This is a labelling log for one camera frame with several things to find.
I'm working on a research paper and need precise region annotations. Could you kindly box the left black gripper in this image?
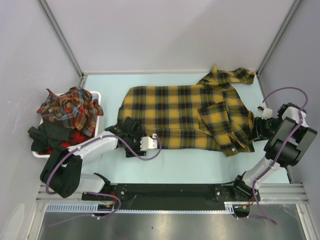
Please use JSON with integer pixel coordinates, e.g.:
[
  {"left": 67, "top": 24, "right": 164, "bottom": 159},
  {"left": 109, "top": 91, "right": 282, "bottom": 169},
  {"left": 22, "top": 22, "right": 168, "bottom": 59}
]
[{"left": 124, "top": 132, "right": 146, "bottom": 158}]

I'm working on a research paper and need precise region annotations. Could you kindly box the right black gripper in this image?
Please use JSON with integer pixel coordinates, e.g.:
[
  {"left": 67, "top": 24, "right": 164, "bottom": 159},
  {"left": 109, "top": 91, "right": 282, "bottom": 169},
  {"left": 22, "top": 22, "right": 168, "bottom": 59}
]
[{"left": 248, "top": 116, "right": 284, "bottom": 142}]

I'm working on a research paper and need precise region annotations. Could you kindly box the yellow plaid shirt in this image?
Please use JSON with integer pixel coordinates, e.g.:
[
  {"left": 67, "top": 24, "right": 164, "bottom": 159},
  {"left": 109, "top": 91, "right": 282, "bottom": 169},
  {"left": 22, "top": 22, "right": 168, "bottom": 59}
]
[{"left": 117, "top": 67, "right": 255, "bottom": 157}]

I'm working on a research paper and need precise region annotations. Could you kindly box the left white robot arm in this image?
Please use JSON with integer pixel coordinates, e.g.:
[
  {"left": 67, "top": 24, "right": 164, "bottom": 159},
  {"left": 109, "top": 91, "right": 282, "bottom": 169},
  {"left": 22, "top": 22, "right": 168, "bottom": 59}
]
[{"left": 40, "top": 117, "right": 158, "bottom": 200}]

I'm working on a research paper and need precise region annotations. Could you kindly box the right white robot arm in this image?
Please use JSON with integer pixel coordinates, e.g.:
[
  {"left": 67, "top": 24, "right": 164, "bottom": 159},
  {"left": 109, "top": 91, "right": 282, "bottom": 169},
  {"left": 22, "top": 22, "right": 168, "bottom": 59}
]
[{"left": 230, "top": 102, "right": 318, "bottom": 201}]

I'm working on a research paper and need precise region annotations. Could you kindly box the red black plaid shirt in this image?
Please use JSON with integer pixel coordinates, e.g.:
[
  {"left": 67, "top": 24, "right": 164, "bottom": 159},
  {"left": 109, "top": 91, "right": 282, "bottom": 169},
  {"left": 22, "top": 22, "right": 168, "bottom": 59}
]
[{"left": 38, "top": 130, "right": 91, "bottom": 155}]

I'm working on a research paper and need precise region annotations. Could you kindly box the white laundry basket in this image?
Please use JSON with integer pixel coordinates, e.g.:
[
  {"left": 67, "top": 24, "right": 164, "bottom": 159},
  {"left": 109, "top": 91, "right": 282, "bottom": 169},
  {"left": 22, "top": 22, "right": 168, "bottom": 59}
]
[{"left": 28, "top": 87, "right": 103, "bottom": 159}]

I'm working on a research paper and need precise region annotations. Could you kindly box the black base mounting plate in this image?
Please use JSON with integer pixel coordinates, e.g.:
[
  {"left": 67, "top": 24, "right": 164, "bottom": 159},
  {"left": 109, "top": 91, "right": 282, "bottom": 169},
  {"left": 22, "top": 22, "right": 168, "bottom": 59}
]
[{"left": 81, "top": 182, "right": 261, "bottom": 216}]

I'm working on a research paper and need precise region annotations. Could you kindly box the red blue plaid shirt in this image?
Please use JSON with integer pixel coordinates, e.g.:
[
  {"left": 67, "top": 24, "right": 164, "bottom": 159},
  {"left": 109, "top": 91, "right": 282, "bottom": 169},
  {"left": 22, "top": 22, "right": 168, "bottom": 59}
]
[{"left": 37, "top": 86, "right": 104, "bottom": 137}]

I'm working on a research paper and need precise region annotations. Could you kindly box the dark striped shirt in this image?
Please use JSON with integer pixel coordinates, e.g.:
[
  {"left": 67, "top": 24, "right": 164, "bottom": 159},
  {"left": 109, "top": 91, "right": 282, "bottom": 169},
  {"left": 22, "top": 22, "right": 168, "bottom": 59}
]
[{"left": 27, "top": 120, "right": 74, "bottom": 153}]

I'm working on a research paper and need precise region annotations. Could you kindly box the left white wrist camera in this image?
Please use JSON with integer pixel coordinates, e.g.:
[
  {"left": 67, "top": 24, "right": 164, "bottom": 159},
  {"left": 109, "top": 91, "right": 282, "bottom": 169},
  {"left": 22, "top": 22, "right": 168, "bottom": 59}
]
[{"left": 140, "top": 133, "right": 158, "bottom": 151}]

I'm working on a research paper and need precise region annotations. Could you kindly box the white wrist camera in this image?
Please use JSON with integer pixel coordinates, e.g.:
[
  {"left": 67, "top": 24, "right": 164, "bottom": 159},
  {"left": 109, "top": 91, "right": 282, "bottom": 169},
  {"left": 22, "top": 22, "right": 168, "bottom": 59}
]
[
  {"left": 140, "top": 133, "right": 158, "bottom": 151},
  {"left": 257, "top": 103, "right": 273, "bottom": 120}
]

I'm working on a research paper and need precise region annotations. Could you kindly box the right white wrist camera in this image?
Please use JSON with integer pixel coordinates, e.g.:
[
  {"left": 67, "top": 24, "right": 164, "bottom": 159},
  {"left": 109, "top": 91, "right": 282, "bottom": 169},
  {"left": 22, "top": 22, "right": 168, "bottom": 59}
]
[{"left": 257, "top": 103, "right": 273, "bottom": 120}]

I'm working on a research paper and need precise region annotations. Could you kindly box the aluminium front rail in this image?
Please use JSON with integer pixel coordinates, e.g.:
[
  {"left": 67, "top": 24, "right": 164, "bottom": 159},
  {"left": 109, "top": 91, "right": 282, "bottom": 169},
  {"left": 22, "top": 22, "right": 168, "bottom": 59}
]
[{"left": 35, "top": 183, "right": 309, "bottom": 204}]

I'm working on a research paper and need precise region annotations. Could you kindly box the white slotted cable duct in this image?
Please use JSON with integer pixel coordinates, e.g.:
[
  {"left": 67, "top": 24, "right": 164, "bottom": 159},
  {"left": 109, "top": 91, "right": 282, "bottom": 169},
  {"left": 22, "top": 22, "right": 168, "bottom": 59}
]
[{"left": 44, "top": 201, "right": 237, "bottom": 215}]

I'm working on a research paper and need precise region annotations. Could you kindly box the right aluminium frame post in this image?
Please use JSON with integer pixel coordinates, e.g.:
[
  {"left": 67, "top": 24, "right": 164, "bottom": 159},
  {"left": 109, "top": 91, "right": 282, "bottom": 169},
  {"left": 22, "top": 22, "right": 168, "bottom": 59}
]
[{"left": 256, "top": 0, "right": 304, "bottom": 78}]

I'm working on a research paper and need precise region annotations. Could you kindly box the aluminium frame post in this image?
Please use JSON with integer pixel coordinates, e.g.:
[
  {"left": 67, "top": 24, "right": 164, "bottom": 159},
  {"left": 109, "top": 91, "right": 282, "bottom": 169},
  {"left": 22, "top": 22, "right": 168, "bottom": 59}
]
[
  {"left": 256, "top": 0, "right": 304, "bottom": 78},
  {"left": 37, "top": 0, "right": 84, "bottom": 86}
]

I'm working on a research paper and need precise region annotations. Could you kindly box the left aluminium frame post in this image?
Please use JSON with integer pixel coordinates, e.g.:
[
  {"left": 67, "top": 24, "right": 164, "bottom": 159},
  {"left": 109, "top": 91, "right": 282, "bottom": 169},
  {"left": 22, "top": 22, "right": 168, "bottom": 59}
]
[{"left": 37, "top": 0, "right": 84, "bottom": 86}]

